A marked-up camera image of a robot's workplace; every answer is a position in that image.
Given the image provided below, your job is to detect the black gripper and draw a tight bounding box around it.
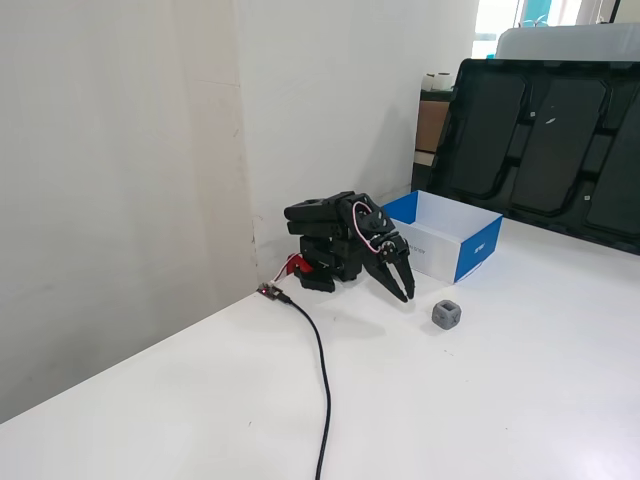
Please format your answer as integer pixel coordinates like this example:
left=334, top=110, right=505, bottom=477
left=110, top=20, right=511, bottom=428
left=344, top=192, right=417, bottom=304

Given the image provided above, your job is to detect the gray cube block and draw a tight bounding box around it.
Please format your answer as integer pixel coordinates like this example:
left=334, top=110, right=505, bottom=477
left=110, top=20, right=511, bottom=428
left=431, top=299, right=462, bottom=332

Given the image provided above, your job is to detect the blue white cardboard box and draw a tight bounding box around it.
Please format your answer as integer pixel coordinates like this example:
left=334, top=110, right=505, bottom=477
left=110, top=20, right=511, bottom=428
left=380, top=189, right=504, bottom=285

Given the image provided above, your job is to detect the brown cardboard box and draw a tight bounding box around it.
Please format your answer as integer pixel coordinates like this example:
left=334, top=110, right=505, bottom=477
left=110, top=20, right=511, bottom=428
left=415, top=98, right=451, bottom=154

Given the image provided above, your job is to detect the red table clamp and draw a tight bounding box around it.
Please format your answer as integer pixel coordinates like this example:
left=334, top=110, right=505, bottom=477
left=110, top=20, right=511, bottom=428
left=284, top=253, right=315, bottom=276

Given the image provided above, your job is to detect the dark shelf unit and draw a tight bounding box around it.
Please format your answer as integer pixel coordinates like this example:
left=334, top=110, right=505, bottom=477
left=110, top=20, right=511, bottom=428
left=411, top=88, right=454, bottom=192

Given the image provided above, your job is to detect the black plastic tray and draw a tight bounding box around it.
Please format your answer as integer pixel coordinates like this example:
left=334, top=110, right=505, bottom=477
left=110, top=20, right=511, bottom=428
left=428, top=57, right=640, bottom=257

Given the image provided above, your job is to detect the window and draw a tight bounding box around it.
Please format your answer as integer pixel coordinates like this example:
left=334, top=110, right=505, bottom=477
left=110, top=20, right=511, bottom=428
left=472, top=0, right=640, bottom=60

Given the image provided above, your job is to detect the translucent plastic storage bin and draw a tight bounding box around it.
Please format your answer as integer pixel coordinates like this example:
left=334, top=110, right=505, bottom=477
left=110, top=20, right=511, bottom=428
left=494, top=22, right=640, bottom=64

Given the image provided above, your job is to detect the white red gripper servo wire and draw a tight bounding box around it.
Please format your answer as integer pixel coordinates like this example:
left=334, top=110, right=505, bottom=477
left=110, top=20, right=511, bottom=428
left=349, top=199, right=381, bottom=256

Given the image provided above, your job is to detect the black power cable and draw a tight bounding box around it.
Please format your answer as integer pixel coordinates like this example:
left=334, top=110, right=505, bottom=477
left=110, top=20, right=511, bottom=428
left=277, top=292, right=332, bottom=480

